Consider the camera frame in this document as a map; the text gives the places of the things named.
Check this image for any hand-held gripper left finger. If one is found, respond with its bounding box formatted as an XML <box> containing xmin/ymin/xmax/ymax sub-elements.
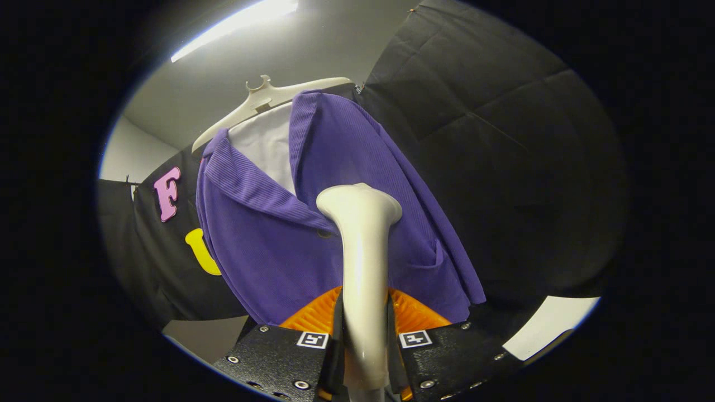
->
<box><xmin>215</xmin><ymin>286</ymin><xmax>345</xmax><ymax>402</ymax></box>

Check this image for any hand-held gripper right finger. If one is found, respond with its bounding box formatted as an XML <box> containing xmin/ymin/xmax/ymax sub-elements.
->
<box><xmin>385</xmin><ymin>288</ymin><xmax>523</xmax><ymax>402</ymax></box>

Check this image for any purple jacket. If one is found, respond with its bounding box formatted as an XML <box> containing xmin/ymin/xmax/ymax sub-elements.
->
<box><xmin>196</xmin><ymin>91</ymin><xmax>487</xmax><ymax>326</ymax></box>

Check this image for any white garment steamer head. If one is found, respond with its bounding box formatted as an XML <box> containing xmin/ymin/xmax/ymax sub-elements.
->
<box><xmin>316</xmin><ymin>183</ymin><xmax>403</xmax><ymax>391</ymax></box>

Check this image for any black backdrop cloth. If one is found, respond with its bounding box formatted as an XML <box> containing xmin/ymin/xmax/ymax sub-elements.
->
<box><xmin>98</xmin><ymin>179</ymin><xmax>140</xmax><ymax>280</ymax></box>
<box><xmin>131</xmin><ymin>145</ymin><xmax>249</xmax><ymax>322</ymax></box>
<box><xmin>355</xmin><ymin>0</ymin><xmax>629</xmax><ymax>331</ymax></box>

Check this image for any white dress form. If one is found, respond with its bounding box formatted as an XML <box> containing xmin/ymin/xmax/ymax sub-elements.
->
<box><xmin>228</xmin><ymin>102</ymin><xmax>297</xmax><ymax>196</ymax></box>

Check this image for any white plastic hanger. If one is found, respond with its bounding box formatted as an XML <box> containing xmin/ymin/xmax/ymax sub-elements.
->
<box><xmin>192</xmin><ymin>75</ymin><xmax>352</xmax><ymax>152</ymax></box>

